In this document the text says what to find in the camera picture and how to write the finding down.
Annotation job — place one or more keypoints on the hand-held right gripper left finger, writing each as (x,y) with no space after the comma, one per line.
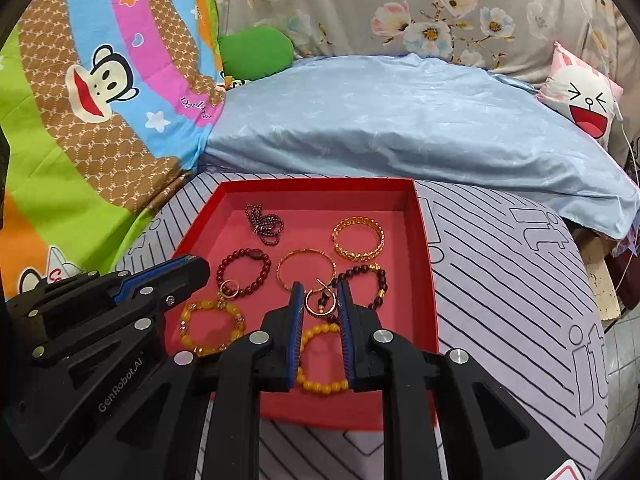
(296,335)

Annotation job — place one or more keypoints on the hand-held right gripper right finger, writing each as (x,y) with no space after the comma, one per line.
(346,335)

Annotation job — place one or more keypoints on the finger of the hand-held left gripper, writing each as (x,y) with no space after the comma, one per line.
(165,272)
(150,310)

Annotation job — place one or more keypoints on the gold hoop earring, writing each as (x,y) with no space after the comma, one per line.
(231,296)
(320,314)

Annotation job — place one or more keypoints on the gold bangle with red clover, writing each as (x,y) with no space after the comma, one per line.
(305,252)

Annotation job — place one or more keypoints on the red cardboard box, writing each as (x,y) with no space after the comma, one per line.
(300,200)

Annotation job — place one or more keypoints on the cartoon monkey blanket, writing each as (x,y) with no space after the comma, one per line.
(100,160)

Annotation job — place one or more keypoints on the light blue quilt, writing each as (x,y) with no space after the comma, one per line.
(400,125)

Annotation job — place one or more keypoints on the green pillow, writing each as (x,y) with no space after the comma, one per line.
(255,55)

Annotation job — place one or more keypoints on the beige board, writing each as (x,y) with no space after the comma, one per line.
(600,280)

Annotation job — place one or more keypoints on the grey floral cloth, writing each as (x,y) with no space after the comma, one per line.
(350,10)

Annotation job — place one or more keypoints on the white cat face pillow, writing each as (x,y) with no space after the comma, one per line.
(585,105)

